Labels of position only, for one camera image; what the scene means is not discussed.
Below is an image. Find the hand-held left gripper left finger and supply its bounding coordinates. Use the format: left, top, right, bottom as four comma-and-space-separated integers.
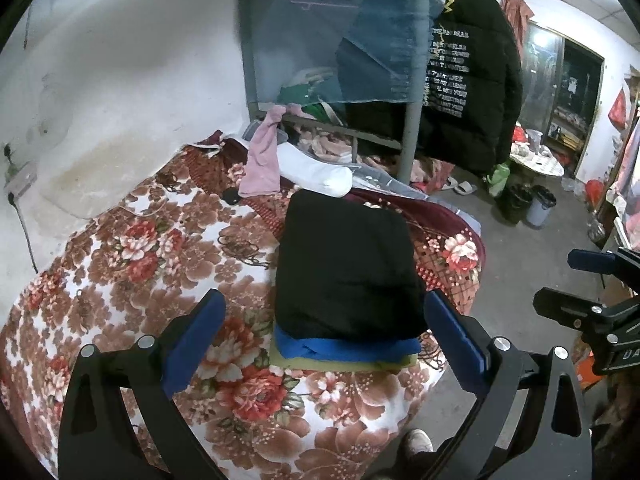
57, 289, 228, 480

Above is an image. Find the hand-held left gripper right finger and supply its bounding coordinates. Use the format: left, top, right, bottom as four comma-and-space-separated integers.
424, 289, 593, 480

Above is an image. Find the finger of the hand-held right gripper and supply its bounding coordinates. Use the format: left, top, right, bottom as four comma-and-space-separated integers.
532, 287, 608, 328
567, 247, 640, 281

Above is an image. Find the black hoodie with orange print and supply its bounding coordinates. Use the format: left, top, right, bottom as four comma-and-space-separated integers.
274, 189, 430, 341

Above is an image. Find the green clothes pile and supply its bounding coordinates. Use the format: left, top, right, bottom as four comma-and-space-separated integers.
277, 82, 346, 126

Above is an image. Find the grey waste bin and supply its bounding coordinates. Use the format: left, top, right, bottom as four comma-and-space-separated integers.
524, 185, 557, 230

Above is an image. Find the red floral blanket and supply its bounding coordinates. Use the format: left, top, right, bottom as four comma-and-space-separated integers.
0, 130, 488, 480

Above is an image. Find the black waste bin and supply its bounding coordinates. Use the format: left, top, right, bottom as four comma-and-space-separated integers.
500, 185, 533, 226

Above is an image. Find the folded blue garment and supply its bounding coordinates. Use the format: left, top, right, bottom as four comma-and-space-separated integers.
272, 322, 422, 363

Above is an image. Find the round white table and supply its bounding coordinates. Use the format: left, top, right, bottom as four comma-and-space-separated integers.
510, 152, 566, 178

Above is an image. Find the person's left shoe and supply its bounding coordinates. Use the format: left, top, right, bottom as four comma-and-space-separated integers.
402, 428, 435, 461

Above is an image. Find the green plastic bag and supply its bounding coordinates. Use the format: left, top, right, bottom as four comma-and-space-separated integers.
487, 162, 512, 198

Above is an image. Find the folded green garment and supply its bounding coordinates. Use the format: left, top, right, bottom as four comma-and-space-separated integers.
269, 340, 418, 373

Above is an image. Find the red hanging bag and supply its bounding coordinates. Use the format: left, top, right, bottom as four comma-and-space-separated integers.
607, 87, 632, 131

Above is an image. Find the glass door cabinet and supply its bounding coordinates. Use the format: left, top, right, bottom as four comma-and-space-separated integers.
517, 20, 606, 181

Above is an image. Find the clear plastic bag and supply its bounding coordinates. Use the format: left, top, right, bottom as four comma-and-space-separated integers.
350, 162, 431, 201

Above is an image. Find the pink cloth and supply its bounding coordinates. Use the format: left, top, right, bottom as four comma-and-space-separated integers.
239, 104, 303, 198

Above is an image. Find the white cloth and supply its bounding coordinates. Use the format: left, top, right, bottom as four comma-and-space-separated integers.
276, 142, 353, 198

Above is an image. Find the black printed puffer jacket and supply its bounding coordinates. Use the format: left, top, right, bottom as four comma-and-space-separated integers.
345, 0, 523, 176

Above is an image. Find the pink floral bunk bedding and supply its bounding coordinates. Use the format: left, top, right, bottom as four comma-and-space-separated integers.
295, 127, 406, 166

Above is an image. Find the red hanging cloth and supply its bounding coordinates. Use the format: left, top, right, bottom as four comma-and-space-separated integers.
500, 0, 536, 38

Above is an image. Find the blue mosquito net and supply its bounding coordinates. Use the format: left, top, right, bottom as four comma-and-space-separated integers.
240, 0, 436, 106

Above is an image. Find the black power cable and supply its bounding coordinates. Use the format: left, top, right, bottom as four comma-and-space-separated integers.
7, 192, 41, 273

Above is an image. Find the grey metal bunk bed frame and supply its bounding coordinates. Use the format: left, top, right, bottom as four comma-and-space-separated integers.
237, 0, 436, 186

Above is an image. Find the wall power strip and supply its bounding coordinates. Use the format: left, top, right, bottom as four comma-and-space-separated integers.
4, 162, 40, 196

